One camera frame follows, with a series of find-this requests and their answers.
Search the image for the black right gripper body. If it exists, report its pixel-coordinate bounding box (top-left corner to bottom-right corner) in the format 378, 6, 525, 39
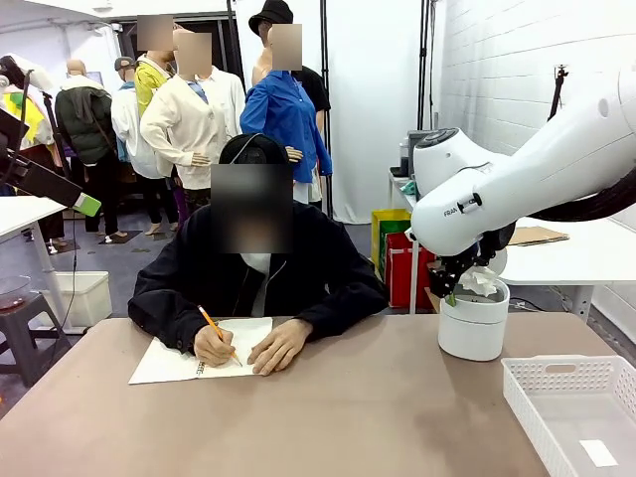
427, 246, 482, 299

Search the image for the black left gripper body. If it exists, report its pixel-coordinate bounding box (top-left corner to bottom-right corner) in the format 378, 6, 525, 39
0, 143, 32, 189

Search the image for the white paper ball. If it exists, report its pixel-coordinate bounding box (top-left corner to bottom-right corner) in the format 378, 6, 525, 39
457, 266, 500, 300

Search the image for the orange pencil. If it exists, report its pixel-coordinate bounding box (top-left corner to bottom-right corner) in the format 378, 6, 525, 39
197, 304, 244, 369

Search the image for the white spiral notebook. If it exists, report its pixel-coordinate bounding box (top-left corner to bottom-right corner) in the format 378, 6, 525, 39
128, 316, 275, 387

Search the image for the person's left forearm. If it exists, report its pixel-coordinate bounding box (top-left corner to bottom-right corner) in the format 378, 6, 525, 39
291, 285, 390, 345

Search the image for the person's right forearm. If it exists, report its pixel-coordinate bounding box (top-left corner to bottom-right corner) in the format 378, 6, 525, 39
127, 290, 213, 355

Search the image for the person's left hand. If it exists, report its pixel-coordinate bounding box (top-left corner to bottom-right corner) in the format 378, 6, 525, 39
245, 318, 315, 377

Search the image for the person's right hand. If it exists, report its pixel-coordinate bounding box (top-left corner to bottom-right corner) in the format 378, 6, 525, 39
193, 324, 236, 369

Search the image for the red bag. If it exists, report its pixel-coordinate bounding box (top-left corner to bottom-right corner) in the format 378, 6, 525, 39
385, 231, 439, 310

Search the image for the white lidded trash can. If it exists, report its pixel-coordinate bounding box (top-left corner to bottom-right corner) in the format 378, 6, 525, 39
437, 246, 512, 363

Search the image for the white desk with leg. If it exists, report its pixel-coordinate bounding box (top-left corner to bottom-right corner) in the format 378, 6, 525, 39
0, 194, 85, 335

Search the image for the black microphone stand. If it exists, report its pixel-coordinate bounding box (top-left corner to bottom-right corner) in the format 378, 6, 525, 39
40, 90, 74, 181

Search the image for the mannequin in green puffer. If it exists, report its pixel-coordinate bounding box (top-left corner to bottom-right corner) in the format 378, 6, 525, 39
53, 59, 121, 250

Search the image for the yellow green bag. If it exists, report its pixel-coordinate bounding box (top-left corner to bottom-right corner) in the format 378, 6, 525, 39
371, 208, 416, 280

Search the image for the small white side table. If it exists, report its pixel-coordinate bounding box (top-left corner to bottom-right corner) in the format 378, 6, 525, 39
388, 167, 423, 315

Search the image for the mannequin in white yellow clothes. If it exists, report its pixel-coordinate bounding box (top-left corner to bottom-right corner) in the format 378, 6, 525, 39
0, 52, 59, 151

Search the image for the brown cardboard sheet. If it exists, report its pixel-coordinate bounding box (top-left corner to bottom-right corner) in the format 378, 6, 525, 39
507, 226, 571, 248

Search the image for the mannequin in white shirt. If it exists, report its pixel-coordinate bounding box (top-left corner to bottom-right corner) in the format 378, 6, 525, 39
110, 56, 166, 238

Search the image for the glass bowl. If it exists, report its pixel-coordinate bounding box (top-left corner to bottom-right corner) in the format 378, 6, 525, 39
0, 275, 33, 312

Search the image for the white storage bin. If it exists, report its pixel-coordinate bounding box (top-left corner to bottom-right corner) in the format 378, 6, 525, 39
38, 270, 113, 329

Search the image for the large white table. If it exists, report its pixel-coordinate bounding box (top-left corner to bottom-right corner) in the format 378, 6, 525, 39
496, 216, 636, 324

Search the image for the person in black jacket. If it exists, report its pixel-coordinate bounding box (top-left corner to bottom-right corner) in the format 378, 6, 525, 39
127, 132, 390, 356

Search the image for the grey plastic stool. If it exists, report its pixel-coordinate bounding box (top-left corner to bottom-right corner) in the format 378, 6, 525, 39
0, 291, 72, 389

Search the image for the mannequin in cream cardigan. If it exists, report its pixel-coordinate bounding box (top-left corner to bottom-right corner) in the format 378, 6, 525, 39
139, 29, 248, 231

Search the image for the mannequin in yellow jacket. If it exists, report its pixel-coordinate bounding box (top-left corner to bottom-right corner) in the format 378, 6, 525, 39
133, 14, 176, 119

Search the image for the white perforated plastic basket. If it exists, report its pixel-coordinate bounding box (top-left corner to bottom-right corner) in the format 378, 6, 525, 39
500, 354, 636, 477

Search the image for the black cap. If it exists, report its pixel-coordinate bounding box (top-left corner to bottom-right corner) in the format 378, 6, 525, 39
218, 132, 291, 167

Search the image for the black tripod stand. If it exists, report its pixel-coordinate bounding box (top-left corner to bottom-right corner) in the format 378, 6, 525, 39
547, 63, 570, 123

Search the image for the black backdrop pole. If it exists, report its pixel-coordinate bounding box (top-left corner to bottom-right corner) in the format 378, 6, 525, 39
319, 0, 334, 215
417, 0, 436, 131

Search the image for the white label sticker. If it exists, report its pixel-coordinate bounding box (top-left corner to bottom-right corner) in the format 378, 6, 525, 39
578, 438, 619, 468

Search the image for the mannequin in black t-shirt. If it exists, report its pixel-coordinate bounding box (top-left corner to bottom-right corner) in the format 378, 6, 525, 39
296, 65, 333, 134

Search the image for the mannequin in blue shirt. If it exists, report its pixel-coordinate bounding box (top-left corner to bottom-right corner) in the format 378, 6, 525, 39
238, 22, 334, 205

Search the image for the black bucket hat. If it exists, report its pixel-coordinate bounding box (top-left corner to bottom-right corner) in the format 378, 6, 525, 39
247, 0, 295, 37

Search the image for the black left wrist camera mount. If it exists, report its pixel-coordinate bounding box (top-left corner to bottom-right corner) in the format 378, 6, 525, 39
0, 106, 31, 150

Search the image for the black hanging cable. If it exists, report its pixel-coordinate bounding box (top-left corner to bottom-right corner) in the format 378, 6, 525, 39
49, 212, 82, 349

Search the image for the black arm cable sleeve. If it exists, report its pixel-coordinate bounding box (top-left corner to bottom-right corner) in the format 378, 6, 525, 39
515, 167, 636, 226

